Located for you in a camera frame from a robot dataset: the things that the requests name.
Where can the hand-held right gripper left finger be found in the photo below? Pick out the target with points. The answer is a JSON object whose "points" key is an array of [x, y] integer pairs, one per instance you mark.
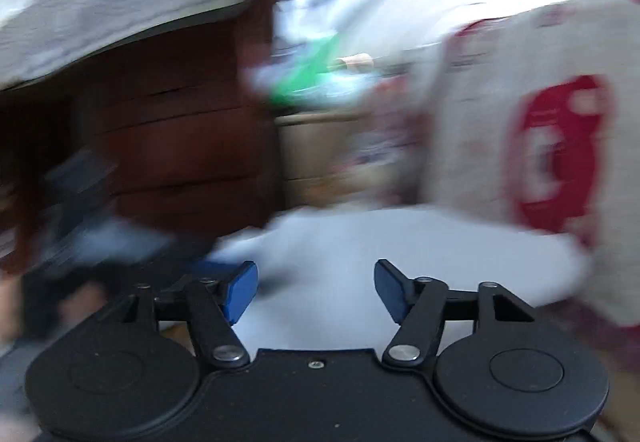
{"points": [[242, 292]]}

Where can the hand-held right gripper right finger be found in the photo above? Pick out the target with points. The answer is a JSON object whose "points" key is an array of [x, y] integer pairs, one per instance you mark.
{"points": [[390, 292]]}

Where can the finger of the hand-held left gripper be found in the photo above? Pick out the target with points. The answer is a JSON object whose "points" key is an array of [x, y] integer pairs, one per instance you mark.
{"points": [[210, 268]]}

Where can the white sweatshirt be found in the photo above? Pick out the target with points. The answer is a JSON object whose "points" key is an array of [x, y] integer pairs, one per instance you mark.
{"points": [[375, 247]]}

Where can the brown wooden dresser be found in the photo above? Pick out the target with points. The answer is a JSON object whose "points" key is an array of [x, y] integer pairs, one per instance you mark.
{"points": [[175, 137]]}

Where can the beige nightstand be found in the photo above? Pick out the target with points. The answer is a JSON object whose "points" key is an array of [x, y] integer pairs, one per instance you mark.
{"points": [[310, 152]]}

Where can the bear print blanket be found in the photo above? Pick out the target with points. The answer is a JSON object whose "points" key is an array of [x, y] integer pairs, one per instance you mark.
{"points": [[475, 122]]}

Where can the green plastic bag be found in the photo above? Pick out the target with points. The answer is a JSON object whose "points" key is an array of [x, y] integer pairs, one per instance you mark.
{"points": [[300, 72]]}

